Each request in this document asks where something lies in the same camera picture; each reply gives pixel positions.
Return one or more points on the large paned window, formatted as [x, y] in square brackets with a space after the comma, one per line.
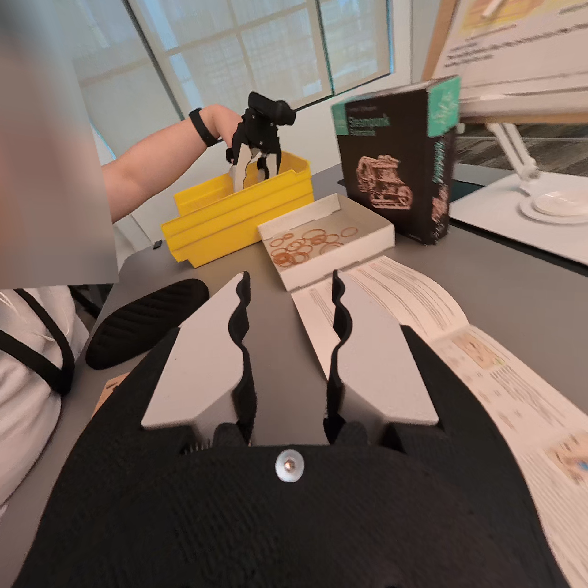
[275, 46]

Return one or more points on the black wrist band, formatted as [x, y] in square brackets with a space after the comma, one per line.
[202, 128]

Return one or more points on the person's left hand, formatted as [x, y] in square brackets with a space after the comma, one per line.
[227, 121]

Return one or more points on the white cardboard tray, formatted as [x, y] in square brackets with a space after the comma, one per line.
[330, 271]

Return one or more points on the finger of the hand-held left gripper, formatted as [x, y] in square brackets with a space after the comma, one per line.
[240, 170]
[268, 167]

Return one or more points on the pile of rubber bands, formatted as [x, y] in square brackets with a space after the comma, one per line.
[294, 257]

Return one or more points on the black model kit box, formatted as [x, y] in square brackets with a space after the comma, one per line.
[390, 138]

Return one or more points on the yellow plastic bin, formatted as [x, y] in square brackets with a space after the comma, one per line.
[220, 229]

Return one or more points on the laser-cut wooden part sheet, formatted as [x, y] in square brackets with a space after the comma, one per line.
[110, 390]

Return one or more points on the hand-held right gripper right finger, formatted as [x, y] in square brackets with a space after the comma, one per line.
[381, 367]

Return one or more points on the printed instruction sheet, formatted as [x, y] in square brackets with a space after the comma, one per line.
[514, 41]

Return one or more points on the white instruction booklet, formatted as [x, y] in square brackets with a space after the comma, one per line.
[505, 390]

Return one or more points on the black mesh pad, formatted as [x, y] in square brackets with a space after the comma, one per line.
[142, 321]

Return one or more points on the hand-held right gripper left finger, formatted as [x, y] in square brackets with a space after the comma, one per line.
[193, 367]

